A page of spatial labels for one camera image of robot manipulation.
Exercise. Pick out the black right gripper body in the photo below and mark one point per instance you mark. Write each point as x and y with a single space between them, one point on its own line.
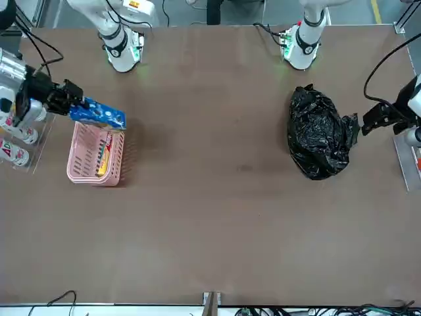
37 87

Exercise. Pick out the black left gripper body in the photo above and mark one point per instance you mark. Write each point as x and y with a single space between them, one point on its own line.
404 105

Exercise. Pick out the blue snack box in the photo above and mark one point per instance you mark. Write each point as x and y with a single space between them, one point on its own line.
105 115

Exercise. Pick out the yellow red wafer box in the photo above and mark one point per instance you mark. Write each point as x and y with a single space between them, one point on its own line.
110 140

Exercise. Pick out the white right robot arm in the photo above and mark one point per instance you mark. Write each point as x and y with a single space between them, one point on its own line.
121 49

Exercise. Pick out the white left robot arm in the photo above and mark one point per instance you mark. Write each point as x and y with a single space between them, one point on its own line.
304 49

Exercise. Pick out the pink plastic basket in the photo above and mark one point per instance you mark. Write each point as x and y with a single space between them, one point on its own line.
74 164

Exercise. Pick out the black plastic bag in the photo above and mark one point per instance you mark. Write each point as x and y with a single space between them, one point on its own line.
315 131

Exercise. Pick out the pink cap white bottle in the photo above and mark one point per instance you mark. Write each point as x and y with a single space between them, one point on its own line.
19 130
13 153
39 112

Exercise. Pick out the clear acrylic bottle shelf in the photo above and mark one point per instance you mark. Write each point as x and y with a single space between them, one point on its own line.
46 138

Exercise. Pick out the orange object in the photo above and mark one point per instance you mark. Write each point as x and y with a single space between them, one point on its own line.
419 163

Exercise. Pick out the black cabinet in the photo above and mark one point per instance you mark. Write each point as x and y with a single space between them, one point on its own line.
13 41

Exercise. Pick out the white controller box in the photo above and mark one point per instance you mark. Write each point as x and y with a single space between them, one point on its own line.
144 10

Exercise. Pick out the black aluminium frame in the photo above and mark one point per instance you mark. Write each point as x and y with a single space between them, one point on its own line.
33 16

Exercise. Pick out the aluminium corner post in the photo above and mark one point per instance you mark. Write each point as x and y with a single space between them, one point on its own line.
399 28

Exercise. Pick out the aluminium frame post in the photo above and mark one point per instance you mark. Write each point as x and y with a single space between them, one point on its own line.
210 303

